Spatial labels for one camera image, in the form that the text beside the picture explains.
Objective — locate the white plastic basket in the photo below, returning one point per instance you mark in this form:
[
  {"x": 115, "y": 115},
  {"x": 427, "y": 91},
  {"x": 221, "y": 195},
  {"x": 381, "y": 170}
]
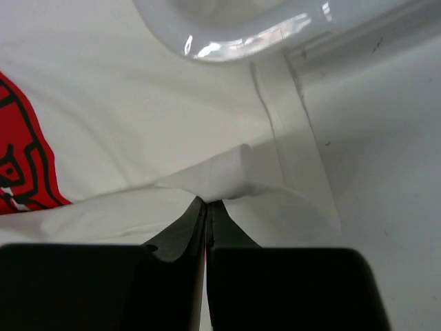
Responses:
[{"x": 208, "y": 32}]

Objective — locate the white red print t shirt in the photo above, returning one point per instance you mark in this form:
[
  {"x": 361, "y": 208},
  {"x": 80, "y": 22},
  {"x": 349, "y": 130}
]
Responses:
[{"x": 107, "y": 137}]

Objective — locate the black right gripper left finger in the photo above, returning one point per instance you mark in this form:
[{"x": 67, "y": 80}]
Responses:
[{"x": 156, "y": 285}]

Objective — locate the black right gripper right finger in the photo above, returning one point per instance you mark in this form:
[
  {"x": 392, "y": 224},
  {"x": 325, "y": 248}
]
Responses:
[{"x": 254, "y": 288}]

